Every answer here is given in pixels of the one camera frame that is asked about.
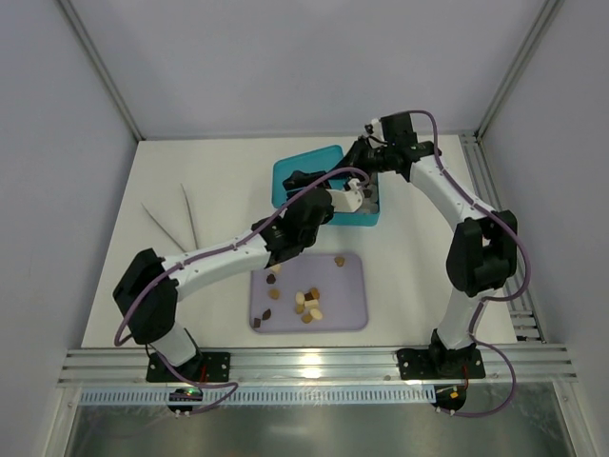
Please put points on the metal serving tongs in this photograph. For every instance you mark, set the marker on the metal serving tongs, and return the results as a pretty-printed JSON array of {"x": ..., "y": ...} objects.
[{"x": 173, "y": 215}]

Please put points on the lilac plastic tray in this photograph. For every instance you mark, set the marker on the lilac plastic tray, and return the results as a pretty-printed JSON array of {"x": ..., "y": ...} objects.
[{"x": 320, "y": 292}]

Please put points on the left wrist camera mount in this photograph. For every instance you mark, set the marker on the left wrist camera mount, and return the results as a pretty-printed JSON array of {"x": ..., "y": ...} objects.
[{"x": 347, "y": 200}]

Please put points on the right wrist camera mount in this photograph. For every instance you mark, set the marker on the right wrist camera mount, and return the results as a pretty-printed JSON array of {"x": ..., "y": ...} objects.
[{"x": 374, "y": 127}]

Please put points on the teal box lid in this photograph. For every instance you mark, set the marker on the teal box lid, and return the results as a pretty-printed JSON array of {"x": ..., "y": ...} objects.
[{"x": 312, "y": 164}]

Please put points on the white bar chocolate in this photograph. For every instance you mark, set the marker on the white bar chocolate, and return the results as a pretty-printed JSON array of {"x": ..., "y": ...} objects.
[{"x": 311, "y": 303}]

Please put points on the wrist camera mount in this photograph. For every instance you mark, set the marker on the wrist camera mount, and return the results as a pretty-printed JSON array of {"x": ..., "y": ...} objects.
[
  {"x": 347, "y": 200},
  {"x": 374, "y": 127}
]

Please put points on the right aluminium frame post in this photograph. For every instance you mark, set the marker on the right aluminium frame post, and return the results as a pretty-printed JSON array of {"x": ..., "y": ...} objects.
[{"x": 523, "y": 315}]

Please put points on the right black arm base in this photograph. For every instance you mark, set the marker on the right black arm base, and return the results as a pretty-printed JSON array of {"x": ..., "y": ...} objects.
[{"x": 428, "y": 364}]

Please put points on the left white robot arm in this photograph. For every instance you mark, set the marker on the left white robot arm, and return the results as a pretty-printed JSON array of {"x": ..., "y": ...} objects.
[{"x": 152, "y": 286}]

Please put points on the slotted cable duct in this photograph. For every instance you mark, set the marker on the slotted cable duct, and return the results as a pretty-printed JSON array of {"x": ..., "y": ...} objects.
[{"x": 258, "y": 396}]

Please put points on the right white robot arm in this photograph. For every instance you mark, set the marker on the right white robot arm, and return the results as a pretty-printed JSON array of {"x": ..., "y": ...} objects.
[{"x": 482, "y": 255}]

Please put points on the teal chocolate box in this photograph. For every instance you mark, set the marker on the teal chocolate box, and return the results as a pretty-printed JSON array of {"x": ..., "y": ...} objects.
[{"x": 369, "y": 213}]

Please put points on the white oval chocolate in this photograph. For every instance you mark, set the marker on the white oval chocolate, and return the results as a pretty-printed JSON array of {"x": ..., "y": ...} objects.
[{"x": 300, "y": 298}]

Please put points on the white almond chocolate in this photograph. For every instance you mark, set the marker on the white almond chocolate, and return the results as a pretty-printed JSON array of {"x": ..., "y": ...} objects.
[{"x": 316, "y": 314}]

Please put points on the aluminium frame post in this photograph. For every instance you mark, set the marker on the aluminium frame post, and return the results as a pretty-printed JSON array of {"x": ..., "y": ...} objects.
[
  {"x": 80, "y": 32},
  {"x": 523, "y": 315}
]

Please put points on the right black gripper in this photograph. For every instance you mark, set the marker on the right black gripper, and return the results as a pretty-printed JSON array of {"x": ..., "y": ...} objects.
[{"x": 355, "y": 155}]

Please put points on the left aluminium frame post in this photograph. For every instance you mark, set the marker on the left aluminium frame post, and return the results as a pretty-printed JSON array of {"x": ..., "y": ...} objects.
[{"x": 80, "y": 32}]

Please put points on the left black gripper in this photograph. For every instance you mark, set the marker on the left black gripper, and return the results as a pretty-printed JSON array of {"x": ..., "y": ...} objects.
[{"x": 304, "y": 180}]

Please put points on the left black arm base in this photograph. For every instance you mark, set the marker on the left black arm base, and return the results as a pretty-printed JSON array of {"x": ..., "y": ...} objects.
[{"x": 209, "y": 366}]

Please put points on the aluminium mounting rail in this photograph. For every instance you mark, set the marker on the aluminium mounting rail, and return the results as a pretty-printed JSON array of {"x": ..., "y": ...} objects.
[{"x": 103, "y": 367}]

